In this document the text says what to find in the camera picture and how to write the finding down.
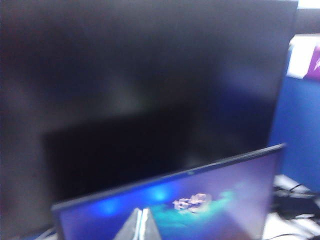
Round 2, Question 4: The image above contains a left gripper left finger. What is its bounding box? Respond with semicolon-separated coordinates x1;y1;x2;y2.
114;207;143;240

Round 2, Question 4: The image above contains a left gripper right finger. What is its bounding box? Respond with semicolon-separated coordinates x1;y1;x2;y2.
139;207;163;240

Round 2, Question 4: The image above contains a black laptop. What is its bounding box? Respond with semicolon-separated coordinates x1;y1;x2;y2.
51;142;287;240

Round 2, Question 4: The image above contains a blue partition panel with poster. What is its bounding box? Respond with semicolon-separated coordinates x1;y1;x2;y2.
266;32;320;195

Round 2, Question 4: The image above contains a white purple poster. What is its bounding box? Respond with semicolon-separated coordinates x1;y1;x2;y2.
287;34;320;82

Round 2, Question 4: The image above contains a black computer monitor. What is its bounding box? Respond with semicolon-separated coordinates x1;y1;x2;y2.
0;0;300;236

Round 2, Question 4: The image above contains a black grey computer mouse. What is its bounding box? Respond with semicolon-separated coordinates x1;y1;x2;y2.
274;196;320;220

